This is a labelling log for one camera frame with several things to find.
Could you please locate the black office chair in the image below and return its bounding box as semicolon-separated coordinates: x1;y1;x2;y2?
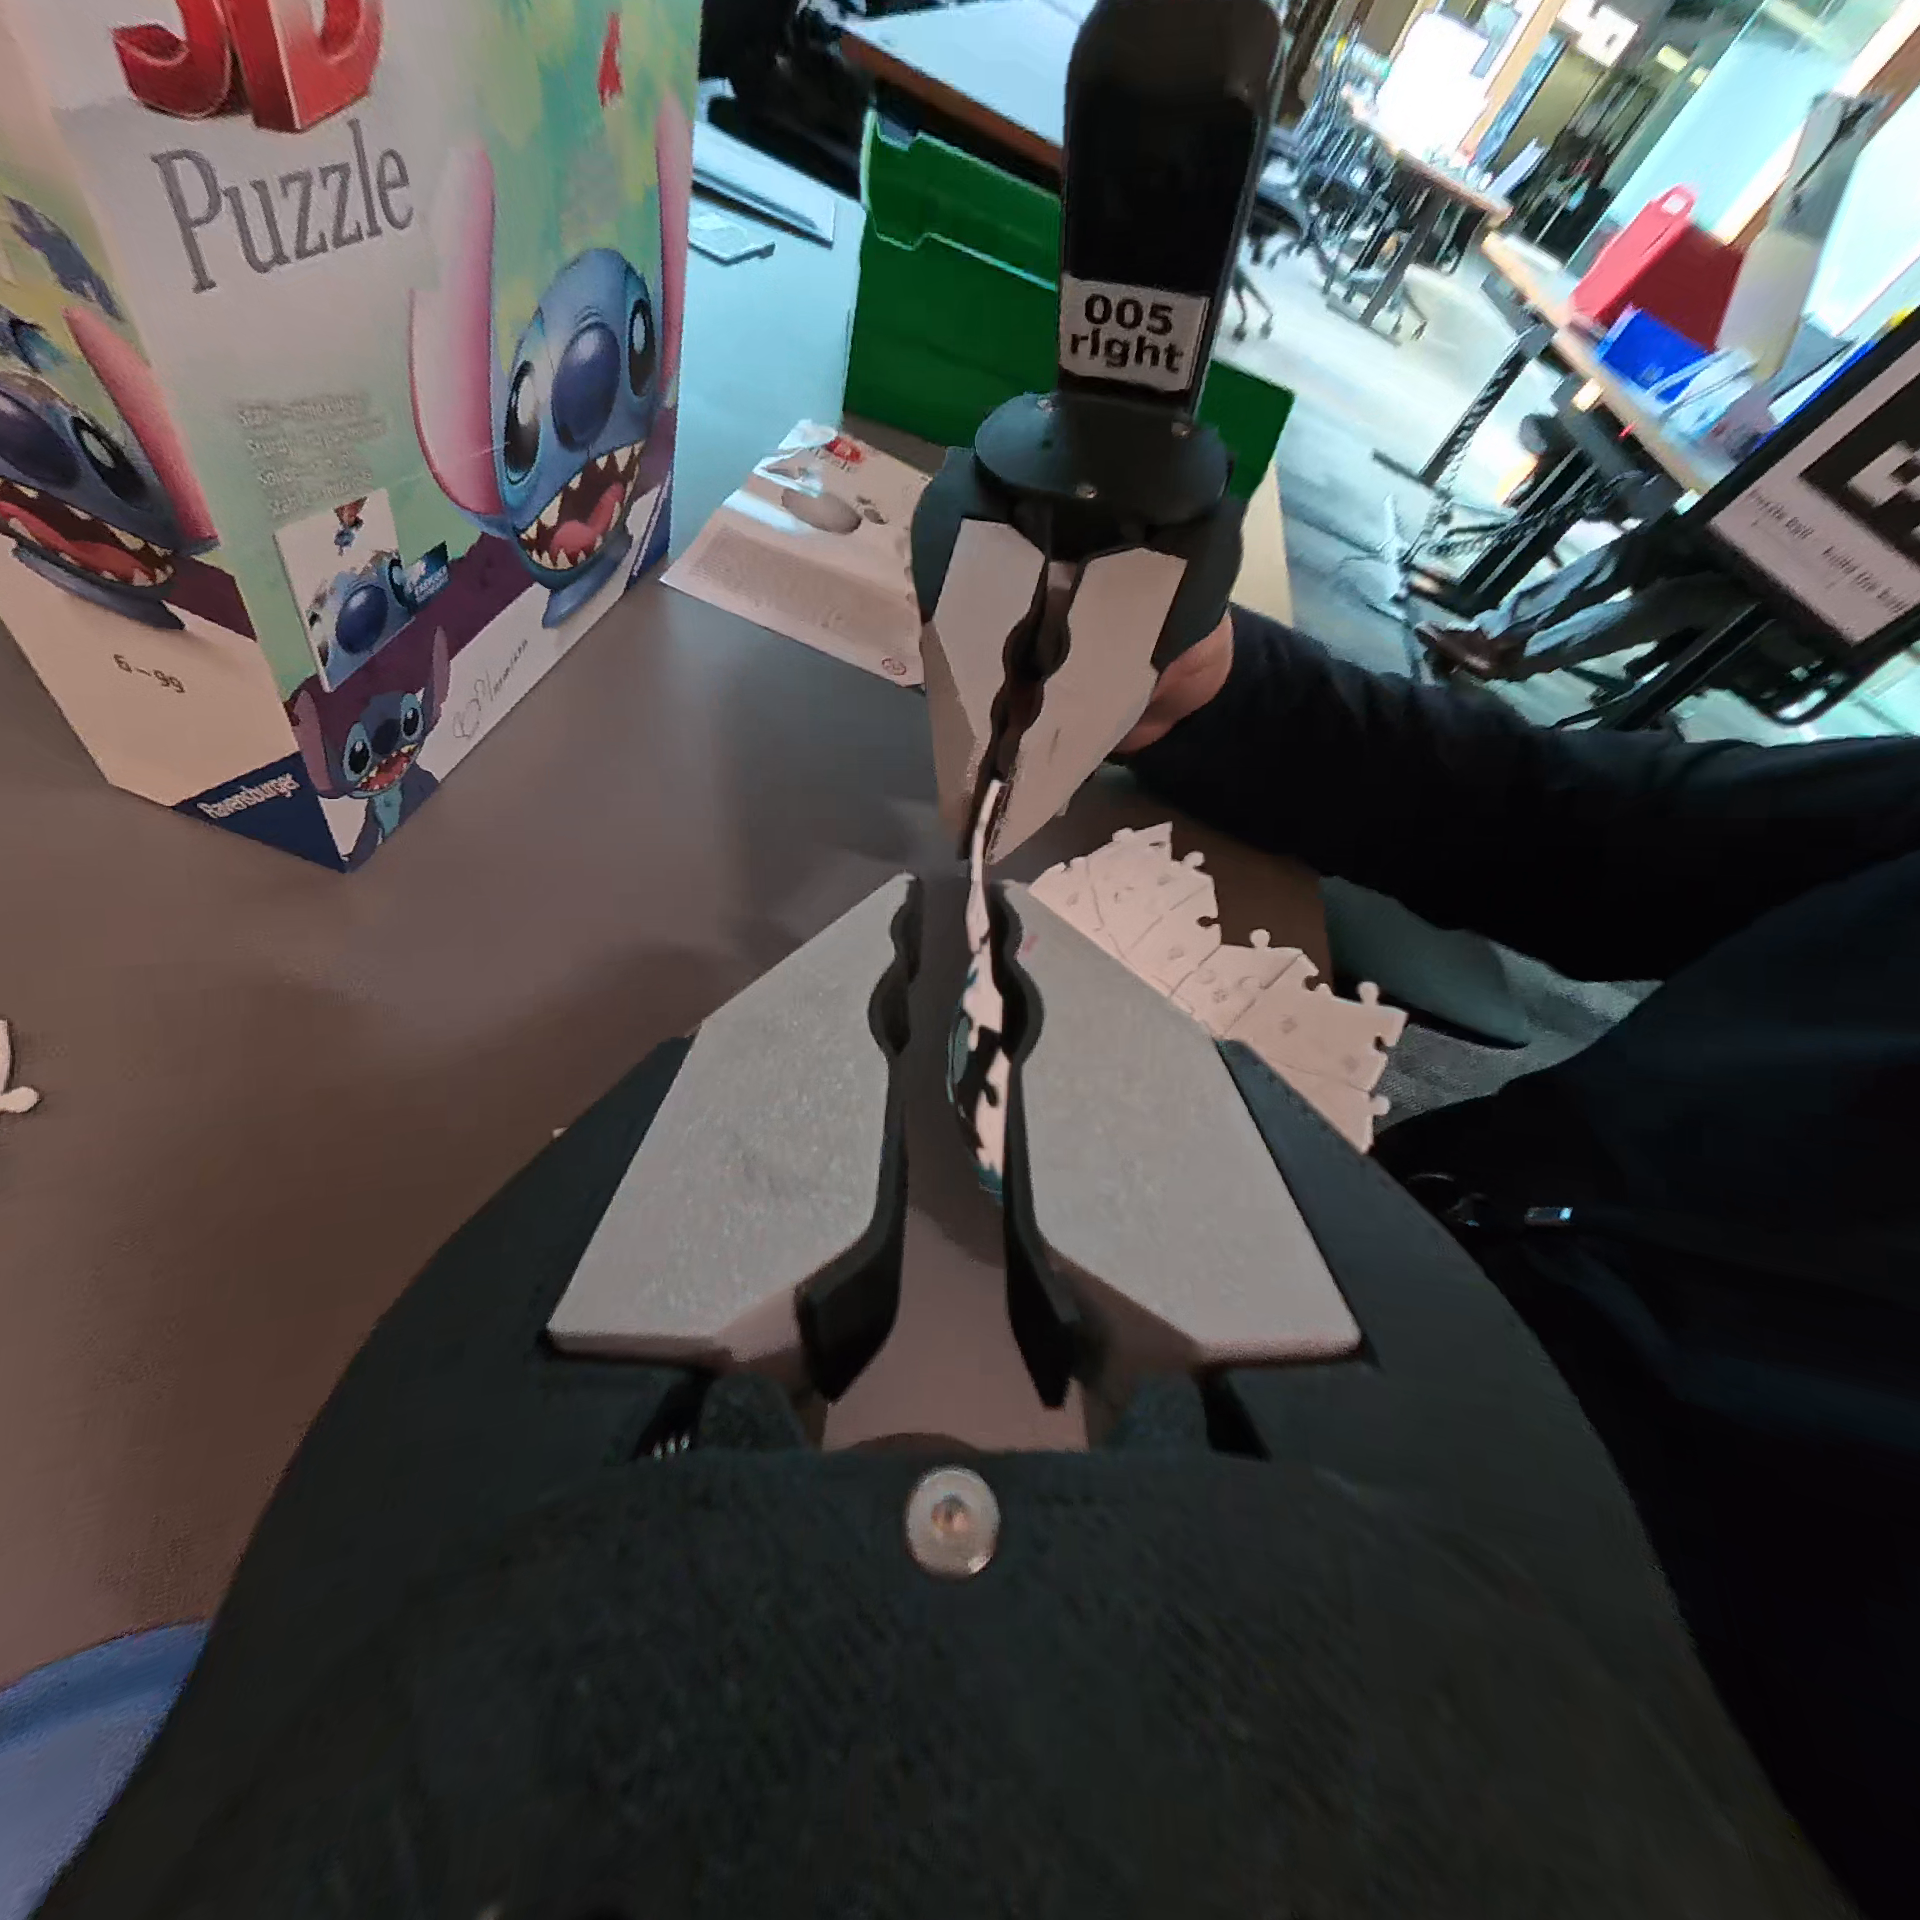
1319;878;1660;1051

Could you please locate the grey flat board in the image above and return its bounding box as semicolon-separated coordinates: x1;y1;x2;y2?
690;119;837;248

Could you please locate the assembled white puzzle ball section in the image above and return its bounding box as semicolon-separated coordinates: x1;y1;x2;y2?
1031;823;1413;1157

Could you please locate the blue round puzzle stand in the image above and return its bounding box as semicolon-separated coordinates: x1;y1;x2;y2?
0;1621;213;1920

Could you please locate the cartoon printed puzzle box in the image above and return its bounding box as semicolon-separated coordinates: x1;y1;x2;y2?
0;0;705;876

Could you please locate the person's right forearm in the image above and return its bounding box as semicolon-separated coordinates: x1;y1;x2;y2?
1117;607;1920;975

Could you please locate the printed marker sign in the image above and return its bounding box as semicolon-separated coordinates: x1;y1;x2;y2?
1709;323;1920;646

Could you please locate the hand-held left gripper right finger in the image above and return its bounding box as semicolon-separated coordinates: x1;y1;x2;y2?
993;881;1367;1415

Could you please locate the person's right hand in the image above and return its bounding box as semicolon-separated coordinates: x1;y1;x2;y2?
1117;612;1242;755

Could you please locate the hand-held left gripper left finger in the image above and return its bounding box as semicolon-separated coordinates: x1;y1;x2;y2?
543;873;921;1408

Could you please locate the white instruction leaflet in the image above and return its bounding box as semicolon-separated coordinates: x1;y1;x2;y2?
660;416;933;692

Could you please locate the person's dark clothed torso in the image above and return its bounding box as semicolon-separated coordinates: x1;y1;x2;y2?
1372;838;1920;1920

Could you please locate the green plastic bin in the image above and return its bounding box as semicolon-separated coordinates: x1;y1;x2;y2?
843;112;1295;505

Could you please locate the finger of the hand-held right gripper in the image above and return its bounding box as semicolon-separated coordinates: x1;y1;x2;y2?
979;544;1198;864
919;513;1059;833

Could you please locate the red bag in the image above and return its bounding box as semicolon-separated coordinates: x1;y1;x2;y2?
1569;187;1749;355

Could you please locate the blue storage bin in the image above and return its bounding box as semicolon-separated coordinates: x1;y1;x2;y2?
1593;305;1711;392

